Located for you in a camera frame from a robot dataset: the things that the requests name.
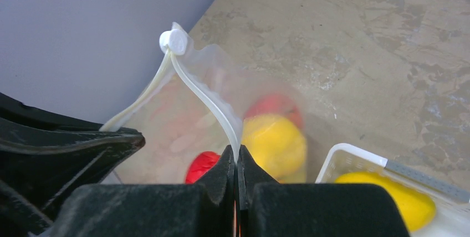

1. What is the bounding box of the white plastic basket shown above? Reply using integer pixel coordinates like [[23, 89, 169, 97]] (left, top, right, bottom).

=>
[[316, 143, 469, 236]]

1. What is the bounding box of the red apple toy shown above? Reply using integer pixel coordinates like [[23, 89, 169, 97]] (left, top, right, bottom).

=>
[[244, 93, 304, 130]]

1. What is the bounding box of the red strawberry toy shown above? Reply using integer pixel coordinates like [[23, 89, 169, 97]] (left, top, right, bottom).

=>
[[185, 151, 221, 184]]

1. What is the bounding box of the clear zip top bag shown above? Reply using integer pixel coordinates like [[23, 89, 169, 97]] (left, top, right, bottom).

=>
[[101, 23, 305, 184]]

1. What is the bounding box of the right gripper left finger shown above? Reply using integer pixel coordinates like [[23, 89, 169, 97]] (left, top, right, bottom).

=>
[[48, 147, 235, 236]]

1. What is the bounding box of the yellow mango toy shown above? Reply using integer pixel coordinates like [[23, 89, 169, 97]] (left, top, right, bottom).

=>
[[335, 172, 437, 232]]

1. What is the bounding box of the yellow pear toy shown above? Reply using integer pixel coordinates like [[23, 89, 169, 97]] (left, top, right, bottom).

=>
[[242, 114, 308, 183]]

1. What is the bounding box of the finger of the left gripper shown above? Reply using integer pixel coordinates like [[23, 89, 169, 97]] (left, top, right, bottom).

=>
[[1, 93, 101, 131], [1, 119, 145, 236]]

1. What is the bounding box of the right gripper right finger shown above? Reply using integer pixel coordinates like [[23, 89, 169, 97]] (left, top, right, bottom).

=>
[[237, 146, 409, 236]]

